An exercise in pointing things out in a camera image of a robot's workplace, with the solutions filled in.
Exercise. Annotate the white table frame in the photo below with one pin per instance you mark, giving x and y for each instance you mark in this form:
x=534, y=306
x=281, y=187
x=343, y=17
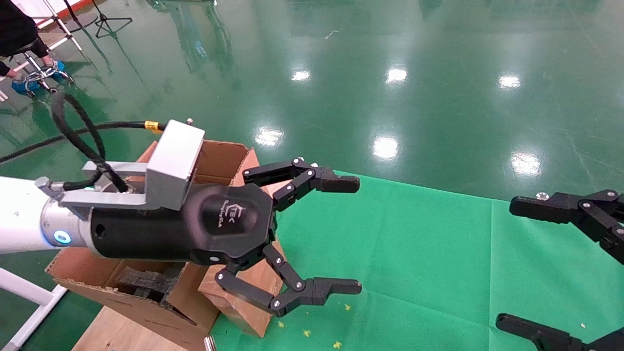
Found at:
x=24, y=287

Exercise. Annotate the black foam block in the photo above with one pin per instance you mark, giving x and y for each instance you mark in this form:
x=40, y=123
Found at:
x=146, y=280

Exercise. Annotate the black tripod stand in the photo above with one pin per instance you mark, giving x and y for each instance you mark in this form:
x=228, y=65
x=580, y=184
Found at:
x=103, y=22

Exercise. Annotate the small taped cardboard box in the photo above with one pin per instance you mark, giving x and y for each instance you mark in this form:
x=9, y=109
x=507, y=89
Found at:
x=248, y=314

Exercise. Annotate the silver tripod stand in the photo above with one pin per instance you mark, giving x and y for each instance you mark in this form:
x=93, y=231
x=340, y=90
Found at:
x=63, y=27

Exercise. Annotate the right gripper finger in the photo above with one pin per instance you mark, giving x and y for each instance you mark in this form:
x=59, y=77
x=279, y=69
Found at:
x=560, y=207
x=546, y=339

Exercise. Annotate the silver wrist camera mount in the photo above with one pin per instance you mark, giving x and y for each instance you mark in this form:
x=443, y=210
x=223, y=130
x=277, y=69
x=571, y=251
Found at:
x=173, y=161

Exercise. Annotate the large open cardboard carton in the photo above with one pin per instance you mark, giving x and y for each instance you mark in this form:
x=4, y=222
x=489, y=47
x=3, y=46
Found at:
x=146, y=312

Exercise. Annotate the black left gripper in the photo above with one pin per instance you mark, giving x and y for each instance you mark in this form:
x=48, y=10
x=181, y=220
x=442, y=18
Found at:
x=219, y=224

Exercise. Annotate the person in black clothes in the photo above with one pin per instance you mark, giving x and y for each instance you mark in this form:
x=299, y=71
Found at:
x=14, y=29

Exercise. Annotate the green table cloth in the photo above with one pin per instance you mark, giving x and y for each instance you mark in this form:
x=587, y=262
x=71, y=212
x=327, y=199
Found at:
x=399, y=253
x=546, y=273

